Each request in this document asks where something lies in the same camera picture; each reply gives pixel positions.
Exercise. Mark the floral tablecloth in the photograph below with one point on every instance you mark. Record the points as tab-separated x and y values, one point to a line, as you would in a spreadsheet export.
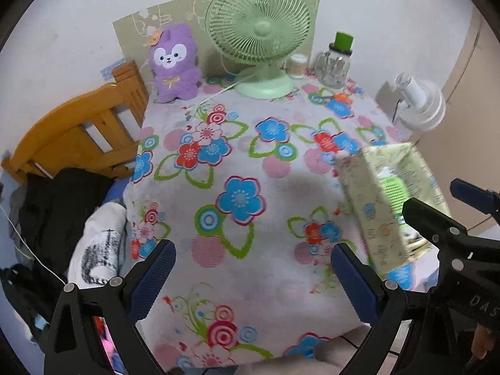
273	187

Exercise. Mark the wooden chair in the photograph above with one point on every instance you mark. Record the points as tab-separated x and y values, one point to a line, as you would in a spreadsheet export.
58	140

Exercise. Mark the glass jar with green lid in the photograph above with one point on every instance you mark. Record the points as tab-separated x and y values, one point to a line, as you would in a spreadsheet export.
334	70

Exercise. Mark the white standing fan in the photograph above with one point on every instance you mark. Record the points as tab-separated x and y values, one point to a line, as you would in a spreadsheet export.
422	105

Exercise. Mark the person's right hand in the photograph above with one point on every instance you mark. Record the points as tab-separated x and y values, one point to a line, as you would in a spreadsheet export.
479	342

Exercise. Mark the cotton swab jar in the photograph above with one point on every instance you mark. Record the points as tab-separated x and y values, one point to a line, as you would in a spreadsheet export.
297	67

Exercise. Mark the purple plush toy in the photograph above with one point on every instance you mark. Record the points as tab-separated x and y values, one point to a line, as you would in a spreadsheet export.
174	74

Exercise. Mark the green desk fan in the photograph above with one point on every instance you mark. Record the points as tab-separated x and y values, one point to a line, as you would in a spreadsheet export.
259	27

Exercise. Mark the orange scissors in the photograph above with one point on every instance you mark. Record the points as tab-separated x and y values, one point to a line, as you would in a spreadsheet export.
340	97

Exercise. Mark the yellow printed storage box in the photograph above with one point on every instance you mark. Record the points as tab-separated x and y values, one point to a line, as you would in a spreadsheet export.
367	211

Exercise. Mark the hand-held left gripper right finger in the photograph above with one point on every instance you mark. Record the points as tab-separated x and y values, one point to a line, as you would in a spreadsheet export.
353	281

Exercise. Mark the beige printed board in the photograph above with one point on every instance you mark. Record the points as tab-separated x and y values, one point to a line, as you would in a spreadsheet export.
136	35

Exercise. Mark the beige door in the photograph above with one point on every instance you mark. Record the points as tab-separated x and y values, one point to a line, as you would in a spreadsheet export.
468	125

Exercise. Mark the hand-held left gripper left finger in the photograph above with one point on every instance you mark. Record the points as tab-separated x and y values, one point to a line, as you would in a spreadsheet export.
152	277

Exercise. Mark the blue wall tape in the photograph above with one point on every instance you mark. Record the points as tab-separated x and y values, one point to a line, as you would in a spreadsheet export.
113	67

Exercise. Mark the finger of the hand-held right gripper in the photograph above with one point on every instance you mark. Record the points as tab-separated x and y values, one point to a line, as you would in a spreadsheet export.
429	216
466	191

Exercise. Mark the white printed cloth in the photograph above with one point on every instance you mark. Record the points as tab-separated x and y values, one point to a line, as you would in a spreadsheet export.
97	242

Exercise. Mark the dark clothes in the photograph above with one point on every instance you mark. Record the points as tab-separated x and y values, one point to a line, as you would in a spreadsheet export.
58	211

